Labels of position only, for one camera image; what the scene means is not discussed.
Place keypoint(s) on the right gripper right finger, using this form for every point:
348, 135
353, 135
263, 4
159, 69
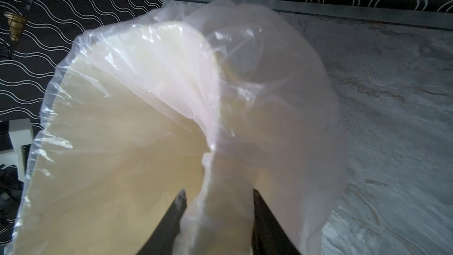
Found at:
268, 237

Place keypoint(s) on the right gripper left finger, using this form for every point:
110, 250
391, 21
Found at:
162, 239

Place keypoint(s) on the cream trash bin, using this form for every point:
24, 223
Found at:
127, 120

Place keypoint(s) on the clear plastic bin liner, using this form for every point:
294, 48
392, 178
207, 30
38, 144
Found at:
280, 132

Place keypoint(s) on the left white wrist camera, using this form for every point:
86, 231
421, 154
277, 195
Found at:
15, 136

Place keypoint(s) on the black wire wall basket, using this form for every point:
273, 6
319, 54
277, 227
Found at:
21, 7

